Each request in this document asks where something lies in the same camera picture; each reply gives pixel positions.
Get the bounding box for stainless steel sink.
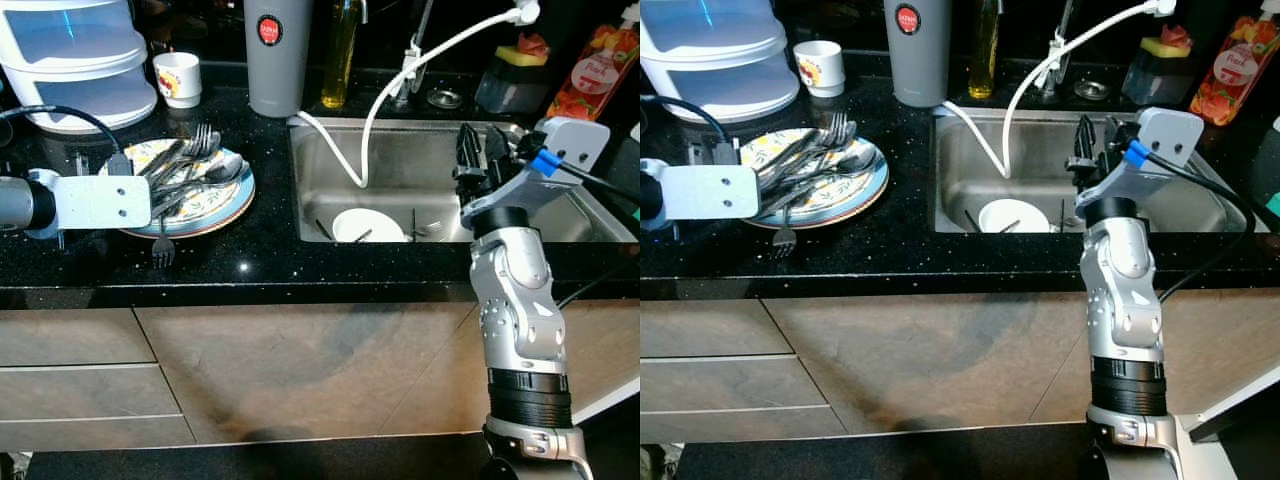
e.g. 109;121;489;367
931;107;1273;235
289;117;641;245

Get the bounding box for black sponge holder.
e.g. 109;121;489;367
1121;24;1197;107
474;31;552;115

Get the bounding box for chrome faucet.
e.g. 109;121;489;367
390;0;438;103
1040;0;1083;97

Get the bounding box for white bowl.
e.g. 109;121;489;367
331;207;407;244
977;197;1052;234

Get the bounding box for yellow oil bottle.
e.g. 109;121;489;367
319;0;363;110
966;0;1005;100

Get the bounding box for grey tumbler with red logo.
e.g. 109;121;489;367
242;0;314;120
883;0;952;109

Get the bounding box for silver spoon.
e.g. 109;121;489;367
790;146;883;193
155;153;247;201

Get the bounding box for white stacked food containers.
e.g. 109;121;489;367
640;0;800;124
0;0;160;135

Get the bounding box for patterned blue rim plate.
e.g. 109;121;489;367
118;137;257;240
740;127;890;230

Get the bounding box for silver fork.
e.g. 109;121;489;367
780;112;859;179
150;123;219;186

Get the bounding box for beige cabinet door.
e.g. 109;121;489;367
134;298;641;445
760;288;1280;435

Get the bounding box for white printed mug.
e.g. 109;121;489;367
152;51;204;110
792;39;847;99

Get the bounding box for dark steel fork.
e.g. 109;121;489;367
151;213;177;270
771;204;799;260

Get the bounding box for beige cabinet drawers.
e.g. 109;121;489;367
0;306;197;452
640;298;849;445

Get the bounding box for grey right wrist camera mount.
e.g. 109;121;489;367
460;116;612;232
1075;106;1206;221

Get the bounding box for white hose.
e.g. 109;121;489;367
295;0;543;190
938;0;1179;180

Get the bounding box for black cable with blue tape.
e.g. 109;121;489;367
1122;138;1258;303
528;148;641;213

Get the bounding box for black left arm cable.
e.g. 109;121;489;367
0;104;135;177
640;94;743;167

